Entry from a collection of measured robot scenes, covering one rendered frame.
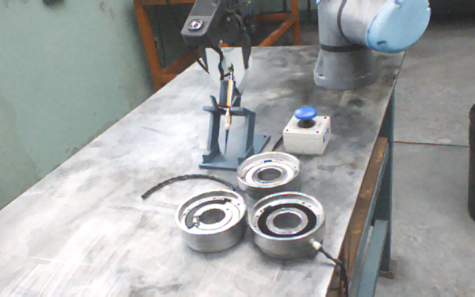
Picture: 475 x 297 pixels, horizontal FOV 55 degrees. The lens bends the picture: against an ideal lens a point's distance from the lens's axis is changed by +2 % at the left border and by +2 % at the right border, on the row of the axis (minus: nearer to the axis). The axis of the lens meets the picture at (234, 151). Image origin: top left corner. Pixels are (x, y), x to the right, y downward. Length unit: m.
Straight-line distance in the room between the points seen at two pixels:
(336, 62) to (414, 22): 0.21
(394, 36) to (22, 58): 1.87
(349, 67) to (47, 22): 1.80
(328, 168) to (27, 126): 1.87
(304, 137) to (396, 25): 0.28
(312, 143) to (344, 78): 0.30
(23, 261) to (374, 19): 0.73
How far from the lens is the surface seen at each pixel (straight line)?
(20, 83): 2.43
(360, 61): 1.10
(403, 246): 1.85
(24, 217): 0.88
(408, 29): 0.96
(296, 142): 0.83
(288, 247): 0.60
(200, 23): 0.74
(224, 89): 0.83
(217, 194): 0.71
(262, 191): 0.70
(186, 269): 0.64
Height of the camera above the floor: 1.23
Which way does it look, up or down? 29 degrees down
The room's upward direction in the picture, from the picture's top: 10 degrees counter-clockwise
